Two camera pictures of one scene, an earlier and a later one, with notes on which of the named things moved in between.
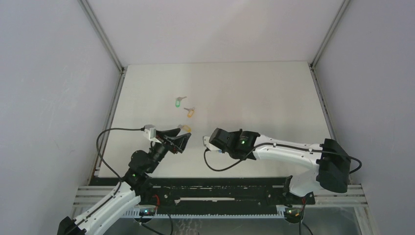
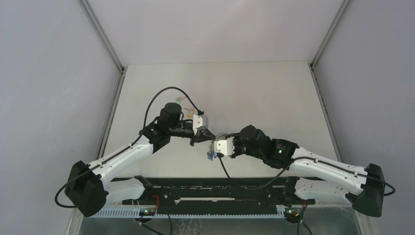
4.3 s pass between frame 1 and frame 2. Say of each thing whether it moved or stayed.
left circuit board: stayed
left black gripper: moved
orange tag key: stayed
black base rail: stayed
